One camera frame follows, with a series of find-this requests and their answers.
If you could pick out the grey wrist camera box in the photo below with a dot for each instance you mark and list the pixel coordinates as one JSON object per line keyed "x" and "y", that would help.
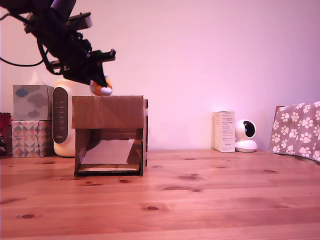
{"x": 83, "y": 22}

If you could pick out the small white round camera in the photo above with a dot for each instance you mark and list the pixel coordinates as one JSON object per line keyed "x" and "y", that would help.
{"x": 246, "y": 146}

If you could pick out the cloud print tissue box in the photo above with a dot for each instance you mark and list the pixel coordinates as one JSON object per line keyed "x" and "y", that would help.
{"x": 30, "y": 102}

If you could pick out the triangle print tissue box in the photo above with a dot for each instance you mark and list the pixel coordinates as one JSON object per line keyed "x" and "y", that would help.
{"x": 30, "y": 140}

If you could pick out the white printed carton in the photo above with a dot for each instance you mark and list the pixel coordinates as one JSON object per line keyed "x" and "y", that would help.
{"x": 226, "y": 132}

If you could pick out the yellow and white footbag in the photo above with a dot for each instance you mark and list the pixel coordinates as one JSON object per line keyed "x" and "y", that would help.
{"x": 101, "y": 91}

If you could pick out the dark red container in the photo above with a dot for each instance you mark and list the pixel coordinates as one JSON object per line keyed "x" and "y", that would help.
{"x": 4, "y": 120}

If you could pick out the grey paw print cloth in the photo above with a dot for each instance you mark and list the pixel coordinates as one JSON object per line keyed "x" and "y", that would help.
{"x": 295, "y": 130}

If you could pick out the cream appliance with dark panel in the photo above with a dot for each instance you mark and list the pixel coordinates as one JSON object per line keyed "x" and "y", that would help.
{"x": 61, "y": 120}

